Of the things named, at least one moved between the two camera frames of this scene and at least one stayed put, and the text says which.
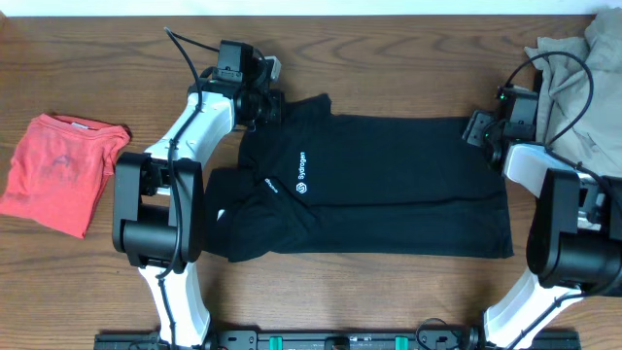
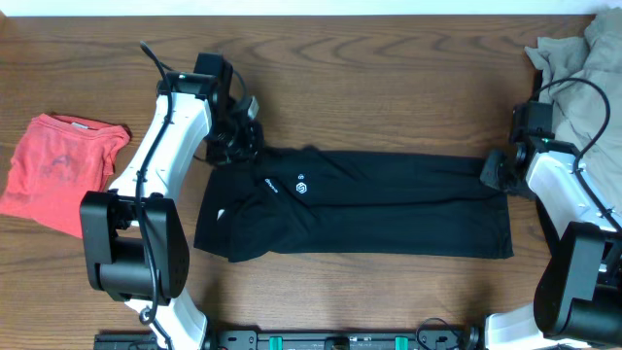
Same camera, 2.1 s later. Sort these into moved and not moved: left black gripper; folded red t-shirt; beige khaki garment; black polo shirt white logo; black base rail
Moved: black polo shirt white logo; left black gripper
Not moved: beige khaki garment; folded red t-shirt; black base rail
